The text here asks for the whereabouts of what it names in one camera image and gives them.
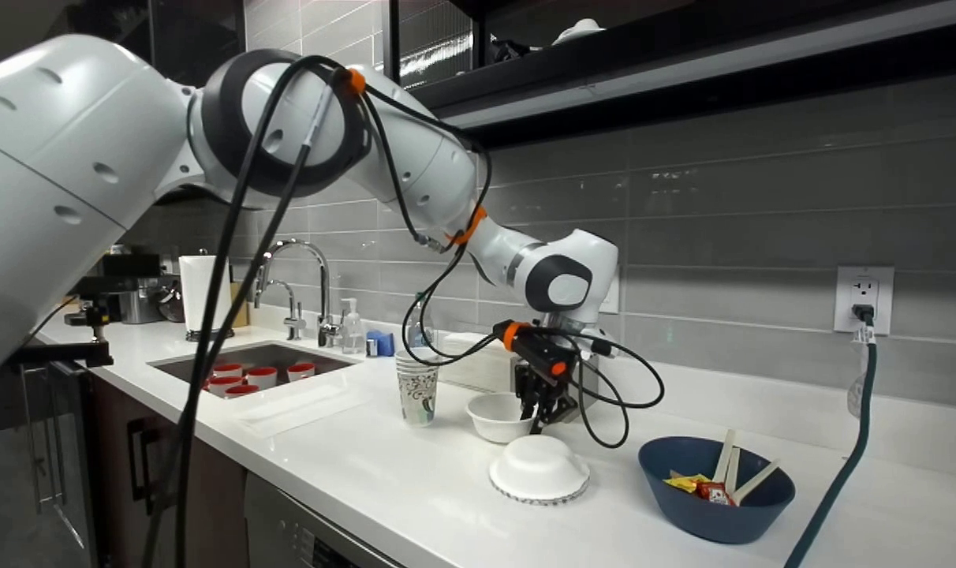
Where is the paper towel roll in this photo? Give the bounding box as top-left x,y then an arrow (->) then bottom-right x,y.
178,253 -> 235,343

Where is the dishwasher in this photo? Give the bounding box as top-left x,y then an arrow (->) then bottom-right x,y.
243,471 -> 404,568

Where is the glass-door fridge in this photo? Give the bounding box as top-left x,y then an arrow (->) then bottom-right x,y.
0,359 -> 104,568

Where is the clear plastic bottle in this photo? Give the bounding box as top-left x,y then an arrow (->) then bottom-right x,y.
405,293 -> 436,350

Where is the white box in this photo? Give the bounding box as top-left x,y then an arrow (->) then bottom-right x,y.
437,331 -> 520,394

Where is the small white bowl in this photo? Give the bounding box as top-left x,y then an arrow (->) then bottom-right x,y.
466,392 -> 536,444

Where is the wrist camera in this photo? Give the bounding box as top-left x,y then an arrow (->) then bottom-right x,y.
511,322 -> 578,378

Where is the white wall socket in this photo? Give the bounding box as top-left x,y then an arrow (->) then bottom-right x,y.
833,265 -> 896,336

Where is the green cable with black plug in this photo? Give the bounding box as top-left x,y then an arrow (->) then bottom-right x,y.
783,303 -> 879,568

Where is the steel kettle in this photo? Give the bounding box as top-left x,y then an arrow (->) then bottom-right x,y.
118,254 -> 184,325

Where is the white bowl with patterned rim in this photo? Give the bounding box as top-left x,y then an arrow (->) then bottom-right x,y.
489,435 -> 592,506

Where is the stack of patterned paper cups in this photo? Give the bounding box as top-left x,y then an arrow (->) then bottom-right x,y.
395,349 -> 442,429

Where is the camera on mount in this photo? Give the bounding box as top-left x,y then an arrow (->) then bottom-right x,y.
8,252 -> 163,373

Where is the white flat tray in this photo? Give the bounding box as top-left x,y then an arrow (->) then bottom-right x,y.
232,369 -> 374,439

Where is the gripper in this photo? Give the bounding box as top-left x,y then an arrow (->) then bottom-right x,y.
514,361 -> 580,435

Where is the tall chrome tap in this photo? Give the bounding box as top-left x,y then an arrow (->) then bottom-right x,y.
254,239 -> 342,349

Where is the dark wall shelf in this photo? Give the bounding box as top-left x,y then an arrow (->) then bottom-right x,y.
382,0 -> 956,152

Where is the black cabinet door handle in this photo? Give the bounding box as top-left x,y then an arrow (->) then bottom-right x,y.
126,416 -> 173,515

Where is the sink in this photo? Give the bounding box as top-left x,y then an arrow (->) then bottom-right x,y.
148,340 -> 362,400

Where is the white dish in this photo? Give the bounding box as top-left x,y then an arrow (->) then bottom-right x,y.
551,17 -> 607,46

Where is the blue bowl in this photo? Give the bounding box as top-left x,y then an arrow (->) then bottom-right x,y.
638,436 -> 797,545

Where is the brown cabinet door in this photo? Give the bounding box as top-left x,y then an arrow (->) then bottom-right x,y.
90,372 -> 248,568

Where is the small chrome tap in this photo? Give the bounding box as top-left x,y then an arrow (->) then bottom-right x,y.
262,279 -> 307,342

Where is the clear soap dispenser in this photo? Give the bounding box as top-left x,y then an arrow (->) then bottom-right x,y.
339,297 -> 367,355

